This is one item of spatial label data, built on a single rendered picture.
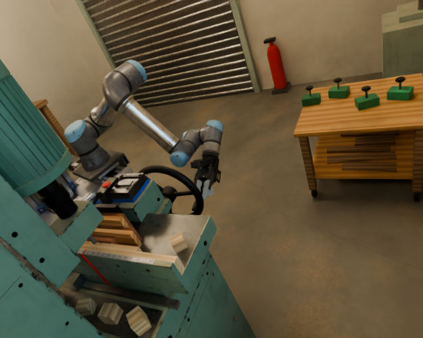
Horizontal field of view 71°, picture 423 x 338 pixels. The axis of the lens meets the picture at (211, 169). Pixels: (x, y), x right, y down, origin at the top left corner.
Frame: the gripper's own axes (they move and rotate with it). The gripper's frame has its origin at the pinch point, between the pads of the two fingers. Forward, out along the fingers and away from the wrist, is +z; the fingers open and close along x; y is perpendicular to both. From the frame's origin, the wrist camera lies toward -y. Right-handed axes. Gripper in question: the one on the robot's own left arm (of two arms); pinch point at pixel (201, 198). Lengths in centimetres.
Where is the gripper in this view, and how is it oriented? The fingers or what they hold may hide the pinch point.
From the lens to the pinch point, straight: 120.0
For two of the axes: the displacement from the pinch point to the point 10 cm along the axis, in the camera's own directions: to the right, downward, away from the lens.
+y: 4.6, 3.5, 8.1
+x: -8.8, 0.4, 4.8
